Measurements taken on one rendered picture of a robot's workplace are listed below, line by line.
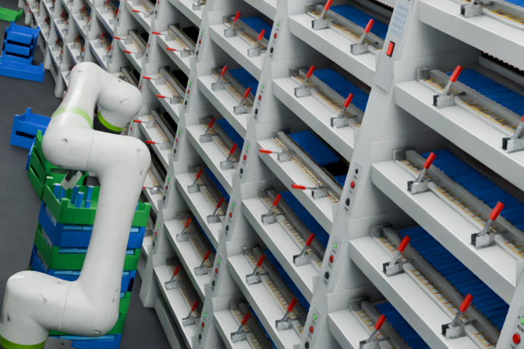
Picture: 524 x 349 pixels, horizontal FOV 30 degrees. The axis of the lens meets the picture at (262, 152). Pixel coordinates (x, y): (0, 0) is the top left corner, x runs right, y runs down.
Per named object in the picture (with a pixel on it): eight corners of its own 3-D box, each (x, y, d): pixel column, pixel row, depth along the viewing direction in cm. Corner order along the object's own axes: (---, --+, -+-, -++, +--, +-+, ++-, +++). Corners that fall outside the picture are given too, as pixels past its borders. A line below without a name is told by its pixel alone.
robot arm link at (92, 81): (81, 150, 271) (100, 120, 267) (44, 130, 268) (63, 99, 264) (97, 96, 303) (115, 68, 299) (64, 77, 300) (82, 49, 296)
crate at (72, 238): (53, 246, 310) (58, 223, 308) (37, 220, 326) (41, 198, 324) (141, 248, 325) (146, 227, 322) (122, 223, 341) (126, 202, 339)
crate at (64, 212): (58, 223, 308) (62, 199, 305) (41, 198, 324) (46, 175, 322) (146, 227, 322) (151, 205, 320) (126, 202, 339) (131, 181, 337)
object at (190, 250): (207, 310, 312) (202, 272, 307) (164, 232, 366) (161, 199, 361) (267, 296, 318) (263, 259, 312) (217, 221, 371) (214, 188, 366)
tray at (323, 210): (334, 240, 235) (332, 204, 231) (257, 154, 289) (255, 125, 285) (410, 223, 240) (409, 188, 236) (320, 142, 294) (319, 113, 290)
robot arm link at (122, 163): (112, 343, 249) (157, 139, 254) (48, 332, 246) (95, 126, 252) (112, 338, 261) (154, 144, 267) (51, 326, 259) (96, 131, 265)
